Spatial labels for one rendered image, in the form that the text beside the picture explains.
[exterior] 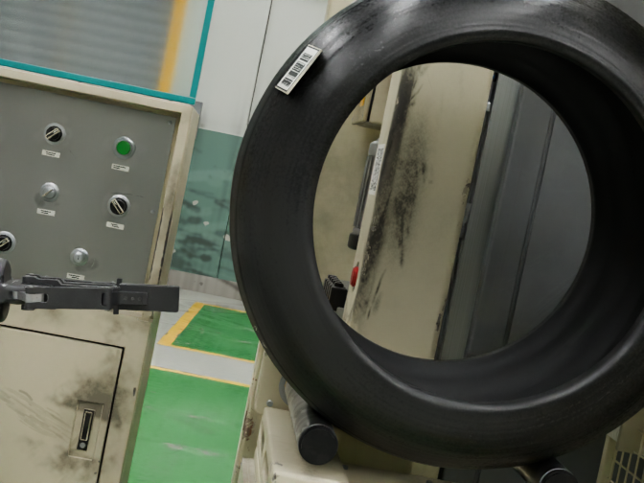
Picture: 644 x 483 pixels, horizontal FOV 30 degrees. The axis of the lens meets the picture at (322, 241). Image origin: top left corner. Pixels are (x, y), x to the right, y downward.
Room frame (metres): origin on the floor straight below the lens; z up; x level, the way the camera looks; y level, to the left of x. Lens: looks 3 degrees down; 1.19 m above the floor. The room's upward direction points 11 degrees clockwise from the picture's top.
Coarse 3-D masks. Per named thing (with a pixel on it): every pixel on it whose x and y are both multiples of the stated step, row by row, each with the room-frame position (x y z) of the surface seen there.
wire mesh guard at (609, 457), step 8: (640, 432) 1.65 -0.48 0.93; (608, 440) 1.74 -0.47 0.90; (608, 448) 1.74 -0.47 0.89; (640, 448) 1.63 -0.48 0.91; (608, 456) 1.74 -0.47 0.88; (640, 456) 1.63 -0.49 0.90; (600, 464) 1.75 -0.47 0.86; (608, 464) 1.74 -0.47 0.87; (600, 472) 1.75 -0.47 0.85; (608, 472) 1.74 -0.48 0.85; (600, 480) 1.74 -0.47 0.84; (608, 480) 1.74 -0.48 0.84; (616, 480) 1.69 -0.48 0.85; (624, 480) 1.66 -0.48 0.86; (632, 480) 1.63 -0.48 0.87; (640, 480) 1.61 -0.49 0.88
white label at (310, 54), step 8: (312, 48) 1.31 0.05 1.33; (304, 56) 1.32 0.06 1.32; (312, 56) 1.30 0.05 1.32; (296, 64) 1.32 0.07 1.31; (304, 64) 1.30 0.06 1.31; (288, 72) 1.32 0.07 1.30; (296, 72) 1.31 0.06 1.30; (304, 72) 1.29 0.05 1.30; (280, 80) 1.33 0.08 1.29; (288, 80) 1.31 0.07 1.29; (296, 80) 1.29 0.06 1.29; (280, 88) 1.31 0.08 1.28; (288, 88) 1.29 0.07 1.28
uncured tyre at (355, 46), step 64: (384, 0) 1.33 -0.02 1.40; (448, 0) 1.31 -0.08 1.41; (512, 0) 1.32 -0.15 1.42; (576, 0) 1.34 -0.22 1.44; (320, 64) 1.31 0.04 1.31; (384, 64) 1.30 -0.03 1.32; (512, 64) 1.59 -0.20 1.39; (576, 64) 1.58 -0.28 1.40; (640, 64) 1.33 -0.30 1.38; (256, 128) 1.33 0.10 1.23; (320, 128) 1.30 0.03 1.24; (576, 128) 1.60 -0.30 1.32; (640, 128) 1.57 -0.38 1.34; (256, 192) 1.31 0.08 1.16; (640, 192) 1.59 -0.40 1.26; (256, 256) 1.31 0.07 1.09; (640, 256) 1.59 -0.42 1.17; (256, 320) 1.34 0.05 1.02; (320, 320) 1.30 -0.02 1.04; (576, 320) 1.61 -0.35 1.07; (640, 320) 1.34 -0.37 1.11; (320, 384) 1.32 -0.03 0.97; (384, 384) 1.31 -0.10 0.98; (448, 384) 1.59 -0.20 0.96; (512, 384) 1.60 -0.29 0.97; (576, 384) 1.32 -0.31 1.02; (640, 384) 1.34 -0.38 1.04; (384, 448) 1.35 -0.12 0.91; (448, 448) 1.33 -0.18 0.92; (512, 448) 1.33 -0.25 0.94; (576, 448) 1.37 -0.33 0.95
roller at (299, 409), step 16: (288, 384) 1.62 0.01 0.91; (288, 400) 1.55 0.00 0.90; (304, 416) 1.39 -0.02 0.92; (320, 416) 1.37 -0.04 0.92; (304, 432) 1.32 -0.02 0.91; (320, 432) 1.32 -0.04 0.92; (304, 448) 1.32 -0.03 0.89; (320, 448) 1.32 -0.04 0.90; (336, 448) 1.32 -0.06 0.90; (320, 464) 1.32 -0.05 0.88
